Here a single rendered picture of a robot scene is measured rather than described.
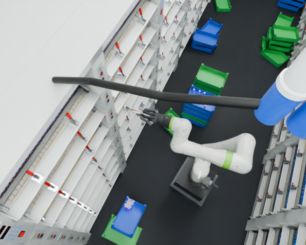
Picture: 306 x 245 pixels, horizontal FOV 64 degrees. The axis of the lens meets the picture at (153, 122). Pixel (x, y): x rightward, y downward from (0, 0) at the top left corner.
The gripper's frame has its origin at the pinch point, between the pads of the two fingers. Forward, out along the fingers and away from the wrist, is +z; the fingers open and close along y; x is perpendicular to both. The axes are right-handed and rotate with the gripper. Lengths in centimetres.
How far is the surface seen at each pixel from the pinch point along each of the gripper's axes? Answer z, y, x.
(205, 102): -58, -40, 93
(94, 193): 16, -58, -38
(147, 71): 9.3, 37.4, -0.6
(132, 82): 5.6, 11.1, 17.7
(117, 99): 7.7, -5.4, 19.0
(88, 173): 9, -52, 0
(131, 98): 9.5, 9.6, -0.4
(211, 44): -5, 169, -86
